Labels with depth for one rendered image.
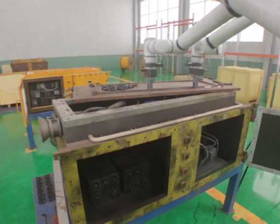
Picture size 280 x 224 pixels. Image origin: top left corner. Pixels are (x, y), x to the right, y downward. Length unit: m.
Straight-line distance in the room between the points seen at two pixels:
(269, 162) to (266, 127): 0.31
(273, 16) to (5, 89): 6.64
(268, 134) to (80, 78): 2.96
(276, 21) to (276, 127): 1.31
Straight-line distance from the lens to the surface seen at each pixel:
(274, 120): 1.79
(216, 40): 1.25
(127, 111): 1.00
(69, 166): 0.92
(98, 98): 1.20
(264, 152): 1.90
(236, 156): 1.85
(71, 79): 3.60
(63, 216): 0.60
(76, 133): 0.94
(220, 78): 6.83
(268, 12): 0.61
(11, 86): 6.76
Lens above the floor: 1.64
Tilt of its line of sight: 18 degrees down
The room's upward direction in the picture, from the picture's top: straight up
